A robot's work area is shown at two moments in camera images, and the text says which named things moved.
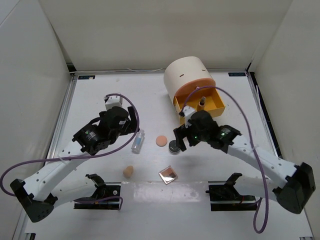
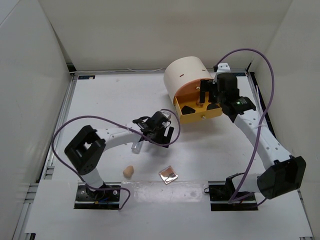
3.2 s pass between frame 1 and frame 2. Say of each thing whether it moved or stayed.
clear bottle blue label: stayed
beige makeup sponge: stayed
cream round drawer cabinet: stayed
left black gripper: moved
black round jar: moved
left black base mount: stayed
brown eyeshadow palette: stayed
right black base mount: stayed
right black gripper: moved
